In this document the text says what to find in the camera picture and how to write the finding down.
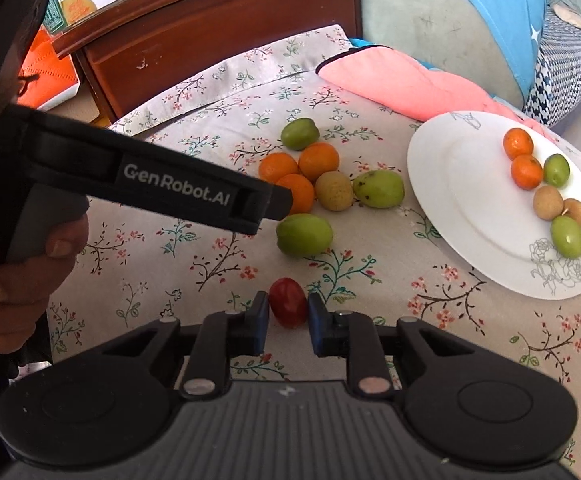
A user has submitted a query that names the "pale green cushion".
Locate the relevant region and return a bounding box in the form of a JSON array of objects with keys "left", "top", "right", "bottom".
[{"left": 360, "top": 0, "right": 526, "bottom": 106}]

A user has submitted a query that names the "spotted green jujube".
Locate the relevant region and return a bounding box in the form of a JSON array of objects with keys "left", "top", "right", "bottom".
[{"left": 353, "top": 169, "right": 405, "bottom": 209}]

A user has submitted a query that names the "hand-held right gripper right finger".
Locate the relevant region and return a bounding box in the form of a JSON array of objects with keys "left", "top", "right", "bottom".
[{"left": 307, "top": 292, "right": 486, "bottom": 396}]

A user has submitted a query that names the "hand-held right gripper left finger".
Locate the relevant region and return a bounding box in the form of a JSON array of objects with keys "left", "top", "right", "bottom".
[{"left": 98, "top": 290, "right": 271, "bottom": 400}]

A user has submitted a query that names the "pink towel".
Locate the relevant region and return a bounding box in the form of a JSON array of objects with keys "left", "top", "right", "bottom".
[{"left": 317, "top": 46, "right": 546, "bottom": 136}]

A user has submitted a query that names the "wooden headboard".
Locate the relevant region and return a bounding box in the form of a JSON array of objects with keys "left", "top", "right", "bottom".
[{"left": 53, "top": 0, "right": 371, "bottom": 123}]

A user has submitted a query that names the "orange white carton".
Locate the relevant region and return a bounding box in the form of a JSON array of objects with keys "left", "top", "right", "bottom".
[{"left": 18, "top": 27, "right": 81, "bottom": 111}]

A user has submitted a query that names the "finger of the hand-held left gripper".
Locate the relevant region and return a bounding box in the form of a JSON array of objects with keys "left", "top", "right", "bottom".
[{"left": 230, "top": 179, "right": 293, "bottom": 236}]

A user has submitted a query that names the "white plate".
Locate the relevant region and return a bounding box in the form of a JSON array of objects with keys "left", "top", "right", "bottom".
[{"left": 407, "top": 110, "right": 581, "bottom": 301}]

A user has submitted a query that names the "red cherry tomato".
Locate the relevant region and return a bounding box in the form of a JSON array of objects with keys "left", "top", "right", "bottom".
[{"left": 269, "top": 278, "right": 309, "bottom": 329}]

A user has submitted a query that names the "brown longan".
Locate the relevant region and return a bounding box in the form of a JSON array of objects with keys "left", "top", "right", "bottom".
[
  {"left": 315, "top": 170, "right": 354, "bottom": 212},
  {"left": 561, "top": 198, "right": 581, "bottom": 227},
  {"left": 533, "top": 185, "right": 565, "bottom": 221}
]

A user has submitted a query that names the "small mandarin orange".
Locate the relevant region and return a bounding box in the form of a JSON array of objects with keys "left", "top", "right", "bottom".
[
  {"left": 276, "top": 173, "right": 316, "bottom": 215},
  {"left": 259, "top": 152, "right": 299, "bottom": 183},
  {"left": 511, "top": 154, "right": 544, "bottom": 191},
  {"left": 299, "top": 142, "right": 341, "bottom": 182},
  {"left": 503, "top": 128, "right": 534, "bottom": 161}
]

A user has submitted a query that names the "person's left hand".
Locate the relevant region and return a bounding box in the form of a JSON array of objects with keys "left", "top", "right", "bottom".
[{"left": 0, "top": 205, "right": 91, "bottom": 361}]

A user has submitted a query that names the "floral bed sheet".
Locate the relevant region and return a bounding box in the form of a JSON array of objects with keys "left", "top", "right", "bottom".
[{"left": 45, "top": 24, "right": 581, "bottom": 480}]

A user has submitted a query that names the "black white houndstooth cloth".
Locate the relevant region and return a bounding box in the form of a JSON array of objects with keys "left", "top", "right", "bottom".
[{"left": 523, "top": 5, "right": 581, "bottom": 128}]

